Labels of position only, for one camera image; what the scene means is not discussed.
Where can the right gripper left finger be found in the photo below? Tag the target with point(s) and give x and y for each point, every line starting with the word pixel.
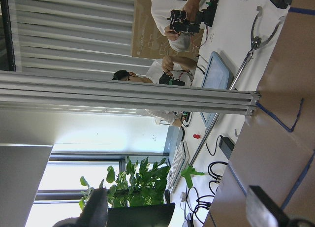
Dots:
pixel 94 214

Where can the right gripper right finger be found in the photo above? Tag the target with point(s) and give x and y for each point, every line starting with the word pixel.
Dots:
pixel 262 211

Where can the green potted plant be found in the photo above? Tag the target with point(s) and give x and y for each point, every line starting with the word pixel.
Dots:
pixel 140 184

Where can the black power adapter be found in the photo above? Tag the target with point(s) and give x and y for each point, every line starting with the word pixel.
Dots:
pixel 226 145

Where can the metal reacher grabber tool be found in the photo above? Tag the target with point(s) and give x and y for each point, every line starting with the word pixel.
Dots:
pixel 256 43

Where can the white keyboard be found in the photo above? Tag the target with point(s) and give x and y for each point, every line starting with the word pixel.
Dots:
pixel 179 162

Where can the blue teach pendant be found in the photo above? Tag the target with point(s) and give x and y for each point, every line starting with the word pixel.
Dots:
pixel 217 74

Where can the person with glasses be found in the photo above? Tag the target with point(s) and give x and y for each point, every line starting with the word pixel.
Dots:
pixel 165 102

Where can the cardboard box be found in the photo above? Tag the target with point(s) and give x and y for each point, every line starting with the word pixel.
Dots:
pixel 148 42

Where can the person in white hoodie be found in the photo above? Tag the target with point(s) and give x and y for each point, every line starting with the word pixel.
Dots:
pixel 178 20

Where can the aluminium frame post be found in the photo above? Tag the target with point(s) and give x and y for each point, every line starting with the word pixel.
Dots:
pixel 67 93

